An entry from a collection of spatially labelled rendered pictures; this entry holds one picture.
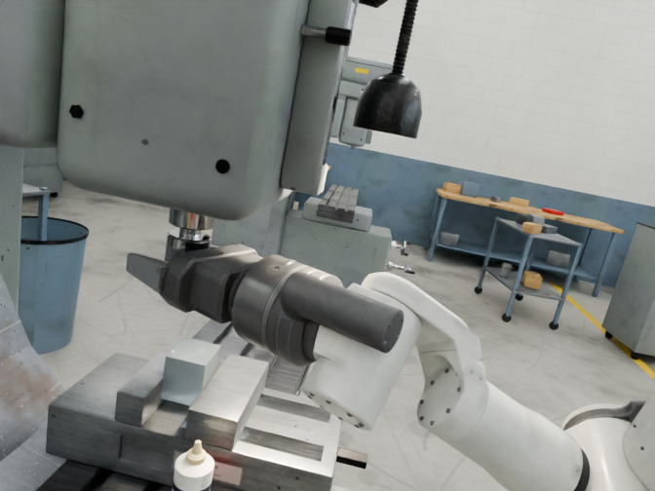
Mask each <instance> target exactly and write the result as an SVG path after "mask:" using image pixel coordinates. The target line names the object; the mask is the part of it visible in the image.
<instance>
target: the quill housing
mask: <svg viewBox="0 0 655 491"><path fill-rule="evenodd" d="M309 2H310V0H65V9H64V27H63V44H62V62H61V79H60V97H59V114H58V149H57V159H58V168H59V170H60V172H61V174H62V175H63V176H64V178H65V179H67V180H68V181H69V182H70V183H72V184H73V185H74V186H76V187H79V188H81V189H84V190H88V191H92V192H97V193H101V194H105V195H110V196H114V197H119V198H124V199H128V200H133V201H137V202H142V203H147V204H150V205H155V206H159V207H164V208H172V209H177V210H181V211H186V212H191V213H195V214H200V215H203V216H208V217H212V218H217V219H222V220H230V221H239V220H243V219H246V218H249V217H251V216H253V215H254V214H256V213H258V212H260V211H262V210H264V209H266V208H268V207H270V206H272V205H274V204H276V203H278V202H279V201H280V200H282V199H284V198H285V197H287V196H288V195H289V194H290V193H291V190H287V189H283V188H281V187H280V178H281V172H282V166H283V160H284V155H285V149H286V143H287V137H288V131H289V120H290V114H291V109H292V103H293V97H294V91H295V84H296V78H297V72H298V66H299V61H300V55H301V49H302V43H303V37H304V36H303V35H300V28H301V24H305V25H306V20H307V14H308V8H309Z"/></svg>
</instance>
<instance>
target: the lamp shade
mask: <svg viewBox="0 0 655 491"><path fill-rule="evenodd" d="M421 117H422V104H421V92H420V91H419V89H418V88H417V87H416V86H415V85H414V84H413V82H412V81H411V80H410V79H407V78H405V76H404V75H401V74H397V73H388V74H381V75H379V76H377V77H376V78H374V79H372V80H370V81H368V82H367V84H366V86H365V88H364V90H363V92H362V94H361V96H360V98H359V100H358V102H357V107H356V112H355V117H354V122H353V127H355V128H360V129H365V130H370V131H375V132H384V133H388V134H393V135H399V136H404V137H409V138H415V139H416V138H417V135H418V130H419V126H420V122H421Z"/></svg>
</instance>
